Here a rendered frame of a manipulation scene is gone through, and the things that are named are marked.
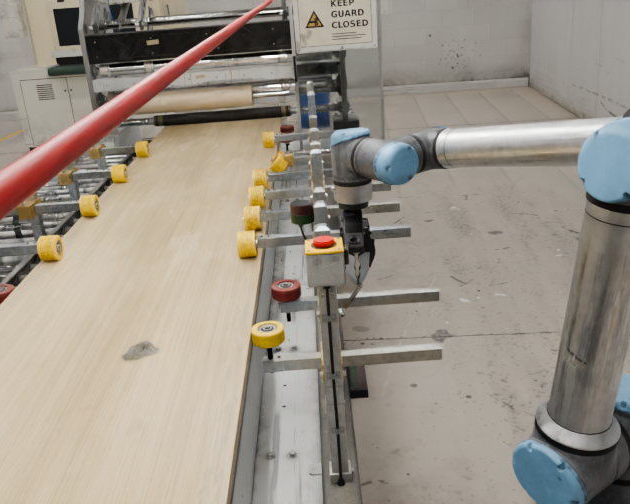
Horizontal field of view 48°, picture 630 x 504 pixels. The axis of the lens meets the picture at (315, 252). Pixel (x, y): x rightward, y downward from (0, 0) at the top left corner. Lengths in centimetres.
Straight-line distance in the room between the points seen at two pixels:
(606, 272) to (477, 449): 168
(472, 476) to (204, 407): 143
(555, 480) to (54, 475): 89
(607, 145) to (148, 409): 97
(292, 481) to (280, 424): 23
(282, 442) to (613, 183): 104
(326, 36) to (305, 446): 291
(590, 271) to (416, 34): 953
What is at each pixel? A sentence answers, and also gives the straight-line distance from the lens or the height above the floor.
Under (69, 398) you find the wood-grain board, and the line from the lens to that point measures 159.
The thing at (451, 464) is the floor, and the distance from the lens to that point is 273.
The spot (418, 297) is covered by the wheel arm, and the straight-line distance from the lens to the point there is 196.
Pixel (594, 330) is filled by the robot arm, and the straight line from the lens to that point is 126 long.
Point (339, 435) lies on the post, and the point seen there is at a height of 82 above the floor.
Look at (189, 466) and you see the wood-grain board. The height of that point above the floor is 90.
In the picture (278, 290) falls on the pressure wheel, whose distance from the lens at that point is 190.
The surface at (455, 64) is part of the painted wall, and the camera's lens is 1075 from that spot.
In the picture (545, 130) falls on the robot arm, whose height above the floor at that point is 138.
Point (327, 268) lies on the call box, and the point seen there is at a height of 119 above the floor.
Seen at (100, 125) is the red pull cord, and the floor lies 164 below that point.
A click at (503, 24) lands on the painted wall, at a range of 1081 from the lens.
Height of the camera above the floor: 168
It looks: 21 degrees down
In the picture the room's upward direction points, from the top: 4 degrees counter-clockwise
